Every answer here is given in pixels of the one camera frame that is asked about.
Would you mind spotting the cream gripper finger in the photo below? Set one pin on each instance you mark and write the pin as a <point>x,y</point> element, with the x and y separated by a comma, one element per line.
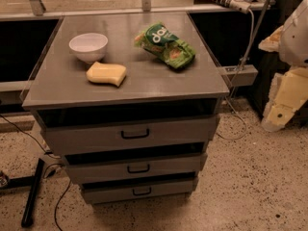
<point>287,94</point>

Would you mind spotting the grey top drawer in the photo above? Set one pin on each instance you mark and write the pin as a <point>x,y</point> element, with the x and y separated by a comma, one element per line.
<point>130,135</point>

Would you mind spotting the grey drawer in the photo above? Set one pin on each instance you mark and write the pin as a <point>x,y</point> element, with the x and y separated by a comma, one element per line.
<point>130,135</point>
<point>152,189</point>
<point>129,169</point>

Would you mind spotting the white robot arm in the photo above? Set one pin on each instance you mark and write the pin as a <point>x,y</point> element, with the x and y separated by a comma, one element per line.
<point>290,41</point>

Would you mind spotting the grey drawer cabinet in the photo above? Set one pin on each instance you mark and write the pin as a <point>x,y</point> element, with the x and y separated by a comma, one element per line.
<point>61,95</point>

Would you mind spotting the grey middle drawer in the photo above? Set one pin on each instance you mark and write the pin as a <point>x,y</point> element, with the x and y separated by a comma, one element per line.
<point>129,169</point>

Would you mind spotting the grey bottom drawer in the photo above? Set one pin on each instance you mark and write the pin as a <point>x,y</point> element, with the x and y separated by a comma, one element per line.
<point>152,189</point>

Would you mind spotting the green snack bag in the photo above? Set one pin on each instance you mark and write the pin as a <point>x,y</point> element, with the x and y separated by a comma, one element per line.
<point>167,47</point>

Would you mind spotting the yellow sponge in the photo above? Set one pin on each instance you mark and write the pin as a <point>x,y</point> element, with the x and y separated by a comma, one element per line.
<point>112,74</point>

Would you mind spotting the white bowl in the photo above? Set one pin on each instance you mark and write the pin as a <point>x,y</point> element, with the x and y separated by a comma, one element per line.
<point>89,47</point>

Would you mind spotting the black stand foot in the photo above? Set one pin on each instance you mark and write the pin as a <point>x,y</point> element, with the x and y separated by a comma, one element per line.
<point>32,182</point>

